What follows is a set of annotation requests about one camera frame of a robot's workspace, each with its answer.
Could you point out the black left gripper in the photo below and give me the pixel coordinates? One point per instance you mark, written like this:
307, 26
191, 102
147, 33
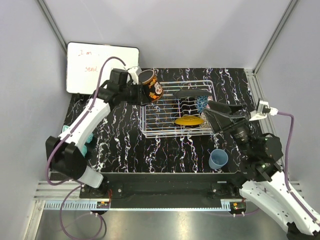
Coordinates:
141, 98

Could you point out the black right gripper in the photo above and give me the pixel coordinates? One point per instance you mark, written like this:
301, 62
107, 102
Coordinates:
218, 121

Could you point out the red black mug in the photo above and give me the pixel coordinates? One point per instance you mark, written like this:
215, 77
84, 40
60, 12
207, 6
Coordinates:
150, 84

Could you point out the blue patterned bowl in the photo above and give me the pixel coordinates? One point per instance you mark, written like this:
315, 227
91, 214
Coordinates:
202, 102

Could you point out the yellow patterned small plate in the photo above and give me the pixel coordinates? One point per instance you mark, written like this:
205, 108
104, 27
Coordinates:
189, 120

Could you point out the light blue plastic cup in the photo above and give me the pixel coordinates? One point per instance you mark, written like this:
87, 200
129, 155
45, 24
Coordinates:
218, 158

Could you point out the white wire dish rack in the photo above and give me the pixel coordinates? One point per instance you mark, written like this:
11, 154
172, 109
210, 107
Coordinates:
157, 119

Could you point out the black floral square plate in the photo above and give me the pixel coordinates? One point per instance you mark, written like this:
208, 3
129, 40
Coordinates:
191, 93

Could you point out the red white patterned bowl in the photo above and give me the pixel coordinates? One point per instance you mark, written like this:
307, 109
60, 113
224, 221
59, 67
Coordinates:
206, 122

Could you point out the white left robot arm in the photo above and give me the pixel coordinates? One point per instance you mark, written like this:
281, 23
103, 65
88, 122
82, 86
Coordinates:
64, 152

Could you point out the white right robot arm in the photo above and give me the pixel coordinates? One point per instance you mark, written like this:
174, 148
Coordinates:
263, 182

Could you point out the teal cat ear headphones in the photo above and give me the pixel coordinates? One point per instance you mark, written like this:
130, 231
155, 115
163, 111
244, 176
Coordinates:
84, 149

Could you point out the white whiteboard with red writing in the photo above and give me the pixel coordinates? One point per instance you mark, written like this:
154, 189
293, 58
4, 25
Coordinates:
86, 60

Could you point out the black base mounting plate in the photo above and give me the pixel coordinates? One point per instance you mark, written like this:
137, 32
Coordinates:
212, 185

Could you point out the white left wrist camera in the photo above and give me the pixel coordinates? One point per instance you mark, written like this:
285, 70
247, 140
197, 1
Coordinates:
133, 75

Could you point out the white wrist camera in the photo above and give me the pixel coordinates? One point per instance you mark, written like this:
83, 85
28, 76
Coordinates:
262, 111
133, 75

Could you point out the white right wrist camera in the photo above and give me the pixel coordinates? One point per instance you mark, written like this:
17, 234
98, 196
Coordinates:
262, 111

